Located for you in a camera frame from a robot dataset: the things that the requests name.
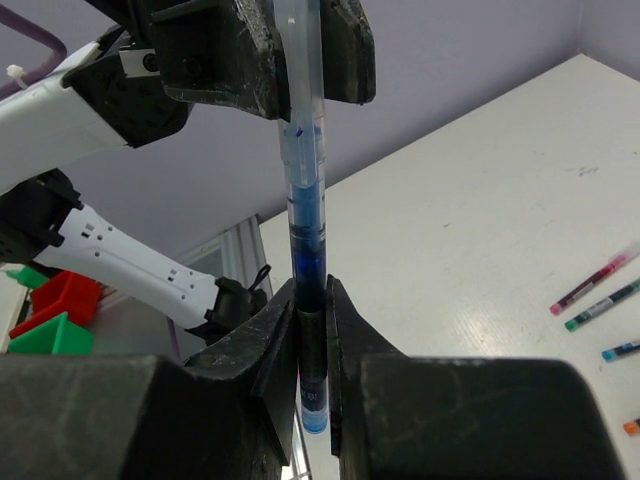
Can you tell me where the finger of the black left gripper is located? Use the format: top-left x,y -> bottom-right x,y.
320,0 -> 376,105
149,0 -> 291,120

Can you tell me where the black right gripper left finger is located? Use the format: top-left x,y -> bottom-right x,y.
149,281 -> 297,479

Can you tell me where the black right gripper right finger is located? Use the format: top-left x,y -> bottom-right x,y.
326,276 -> 415,479

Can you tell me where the small clear plastic piece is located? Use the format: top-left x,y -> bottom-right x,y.
273,1 -> 325,188

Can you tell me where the dark blue capped pen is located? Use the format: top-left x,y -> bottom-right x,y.
287,170 -> 329,434

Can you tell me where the magenta pen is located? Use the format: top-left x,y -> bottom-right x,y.
549,243 -> 639,315

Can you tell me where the green capped pen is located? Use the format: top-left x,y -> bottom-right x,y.
564,279 -> 640,332

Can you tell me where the light blue pen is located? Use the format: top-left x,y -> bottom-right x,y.
601,340 -> 640,363

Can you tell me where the red capped pen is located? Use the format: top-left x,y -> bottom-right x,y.
623,418 -> 640,437

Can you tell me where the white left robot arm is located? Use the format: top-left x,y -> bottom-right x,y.
1,1 -> 293,331

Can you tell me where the green plastic block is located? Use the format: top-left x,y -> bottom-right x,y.
4,267 -> 96,355

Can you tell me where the red plastic block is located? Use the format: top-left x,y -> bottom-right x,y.
9,271 -> 102,339

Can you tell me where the aluminium front rail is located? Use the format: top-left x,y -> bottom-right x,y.
178,215 -> 312,479

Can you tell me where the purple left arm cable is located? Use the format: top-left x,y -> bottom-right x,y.
0,7 -> 69,99

